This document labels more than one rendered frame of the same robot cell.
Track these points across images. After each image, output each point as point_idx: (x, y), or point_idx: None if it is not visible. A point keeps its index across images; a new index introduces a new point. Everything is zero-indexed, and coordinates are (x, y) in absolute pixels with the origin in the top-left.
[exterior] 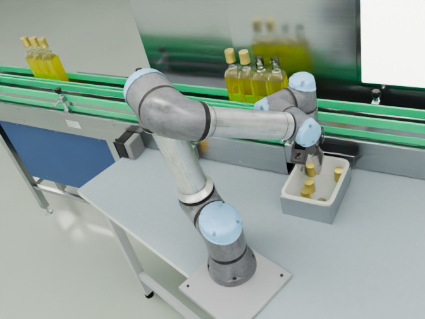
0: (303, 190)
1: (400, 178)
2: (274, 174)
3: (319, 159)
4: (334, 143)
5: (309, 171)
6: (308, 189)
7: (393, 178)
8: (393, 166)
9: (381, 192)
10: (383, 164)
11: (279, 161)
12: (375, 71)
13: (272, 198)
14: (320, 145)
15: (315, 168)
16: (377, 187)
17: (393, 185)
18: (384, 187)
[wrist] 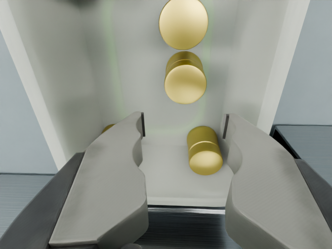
0: (189, 19)
1: (9, 166)
2: (317, 118)
3: (55, 197)
4: (146, 245)
5: (204, 139)
6: (169, 35)
7: (21, 164)
8: (10, 192)
9: (15, 123)
10: (31, 194)
11: (328, 159)
12: None
13: (322, 3)
14: (194, 233)
15: (129, 129)
16: (33, 134)
17: (7, 146)
18: (20, 137)
